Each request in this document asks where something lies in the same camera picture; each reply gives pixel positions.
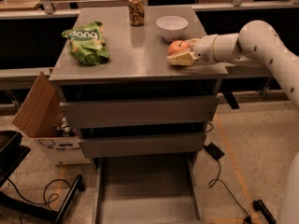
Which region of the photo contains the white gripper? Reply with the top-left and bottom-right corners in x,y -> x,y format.
167,35 -> 217,66

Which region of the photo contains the red apple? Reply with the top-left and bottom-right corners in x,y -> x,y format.
168,40 -> 190,55

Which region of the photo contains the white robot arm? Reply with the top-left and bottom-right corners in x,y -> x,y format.
167,21 -> 299,224

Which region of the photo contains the grey top drawer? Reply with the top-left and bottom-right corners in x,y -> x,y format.
60,96 -> 219,128

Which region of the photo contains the grey drawer cabinet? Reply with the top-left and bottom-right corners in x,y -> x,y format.
49,5 -> 229,165

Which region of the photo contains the grey middle drawer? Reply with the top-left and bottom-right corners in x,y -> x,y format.
79,133 -> 206,158

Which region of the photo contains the grey open bottom drawer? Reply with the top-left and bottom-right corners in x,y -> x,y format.
92,154 -> 202,224

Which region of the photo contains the white ceramic bowl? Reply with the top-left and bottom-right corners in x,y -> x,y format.
156,16 -> 189,41

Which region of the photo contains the patterned drink can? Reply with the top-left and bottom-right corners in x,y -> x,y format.
128,0 -> 145,26

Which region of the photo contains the green dang snack bag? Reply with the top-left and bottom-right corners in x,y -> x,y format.
62,21 -> 109,65

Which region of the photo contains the black power adapter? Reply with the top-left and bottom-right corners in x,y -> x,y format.
204,143 -> 224,161

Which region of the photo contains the brown cardboard box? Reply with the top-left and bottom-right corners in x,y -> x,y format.
12,73 -> 90,165

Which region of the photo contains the black floor bar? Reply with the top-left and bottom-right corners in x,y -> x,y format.
252,200 -> 277,224

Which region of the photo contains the black chair base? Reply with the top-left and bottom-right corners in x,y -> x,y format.
0,130 -> 86,224

